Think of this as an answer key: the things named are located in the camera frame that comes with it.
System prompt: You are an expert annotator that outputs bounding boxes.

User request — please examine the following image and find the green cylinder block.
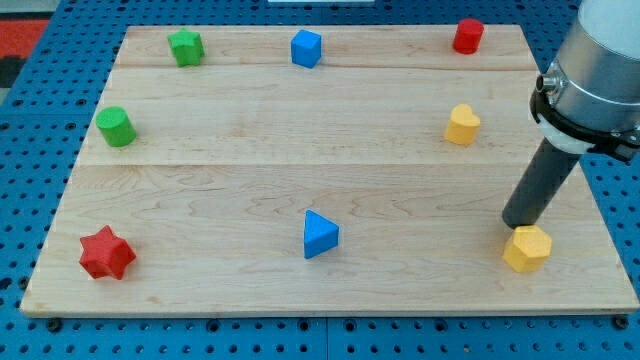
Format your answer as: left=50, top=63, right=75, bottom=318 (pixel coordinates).
left=96, top=106, right=137, bottom=147

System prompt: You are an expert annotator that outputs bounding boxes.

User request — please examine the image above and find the green star block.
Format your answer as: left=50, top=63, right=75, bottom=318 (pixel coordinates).
left=167, top=28, right=204, bottom=67

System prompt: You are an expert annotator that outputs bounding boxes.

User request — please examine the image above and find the yellow heart block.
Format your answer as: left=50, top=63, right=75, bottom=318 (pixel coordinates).
left=444, top=104, right=481, bottom=146

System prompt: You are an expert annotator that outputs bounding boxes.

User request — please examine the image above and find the yellow hexagon block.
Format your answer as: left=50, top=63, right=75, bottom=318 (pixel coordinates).
left=502, top=225, right=553, bottom=273

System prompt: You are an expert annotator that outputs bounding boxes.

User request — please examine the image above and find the blue cube block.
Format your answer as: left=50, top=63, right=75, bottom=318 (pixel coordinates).
left=290, top=30, right=322, bottom=68

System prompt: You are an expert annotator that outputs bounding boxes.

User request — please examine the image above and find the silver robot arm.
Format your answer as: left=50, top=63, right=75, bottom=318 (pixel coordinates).
left=502, top=0, right=639, bottom=228

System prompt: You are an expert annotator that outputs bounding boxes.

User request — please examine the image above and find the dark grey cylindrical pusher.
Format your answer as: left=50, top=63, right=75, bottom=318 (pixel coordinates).
left=502, top=139, right=580, bottom=229

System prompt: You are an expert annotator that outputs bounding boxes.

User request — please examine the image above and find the blue triangle block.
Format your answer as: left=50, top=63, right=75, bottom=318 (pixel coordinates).
left=303, top=210, right=339, bottom=259

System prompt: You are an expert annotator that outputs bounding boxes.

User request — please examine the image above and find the red cylinder block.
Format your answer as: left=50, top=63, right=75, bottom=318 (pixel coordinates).
left=452, top=18, right=484, bottom=55

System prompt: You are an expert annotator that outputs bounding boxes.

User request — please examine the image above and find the light wooden board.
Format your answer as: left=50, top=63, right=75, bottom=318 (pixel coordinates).
left=21, top=25, right=639, bottom=318

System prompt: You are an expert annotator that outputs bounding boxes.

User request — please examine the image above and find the red star block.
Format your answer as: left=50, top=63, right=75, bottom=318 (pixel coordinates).
left=79, top=225, right=136, bottom=280

